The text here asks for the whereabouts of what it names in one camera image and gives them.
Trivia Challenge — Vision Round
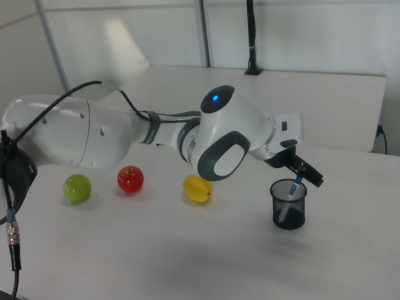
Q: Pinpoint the red toy apple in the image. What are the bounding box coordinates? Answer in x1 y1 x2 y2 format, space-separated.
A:
117 165 145 194

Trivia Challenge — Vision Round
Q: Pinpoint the black cable bracket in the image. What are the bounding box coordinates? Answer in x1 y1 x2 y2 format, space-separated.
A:
0 129 39 219

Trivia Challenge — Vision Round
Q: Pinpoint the black mesh pen cup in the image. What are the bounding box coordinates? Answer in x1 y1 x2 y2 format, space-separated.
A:
269 178 308 231

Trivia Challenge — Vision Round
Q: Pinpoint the black wall cable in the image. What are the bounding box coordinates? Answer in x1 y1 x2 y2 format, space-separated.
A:
376 124 389 154

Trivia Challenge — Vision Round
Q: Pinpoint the black pole with clamp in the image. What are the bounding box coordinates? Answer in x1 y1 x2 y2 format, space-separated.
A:
244 0 264 76

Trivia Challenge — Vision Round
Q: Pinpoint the blue and white marker pen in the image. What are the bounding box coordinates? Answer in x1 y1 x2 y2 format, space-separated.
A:
276 174 306 224

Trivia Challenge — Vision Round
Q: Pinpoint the green toy apple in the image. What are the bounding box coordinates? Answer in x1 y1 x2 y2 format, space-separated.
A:
63 173 93 204

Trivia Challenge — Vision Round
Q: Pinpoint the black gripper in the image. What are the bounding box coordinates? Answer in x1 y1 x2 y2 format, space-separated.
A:
265 146 324 188

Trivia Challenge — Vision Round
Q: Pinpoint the white side table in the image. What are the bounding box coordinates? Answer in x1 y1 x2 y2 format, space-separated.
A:
70 64 388 154

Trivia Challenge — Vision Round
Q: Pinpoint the grey aluminium partition post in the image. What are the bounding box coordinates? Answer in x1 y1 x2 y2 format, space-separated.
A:
36 0 70 91
196 0 212 68

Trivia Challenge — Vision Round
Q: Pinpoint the yellow toy starfruit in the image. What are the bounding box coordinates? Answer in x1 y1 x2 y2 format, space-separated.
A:
182 175 214 204

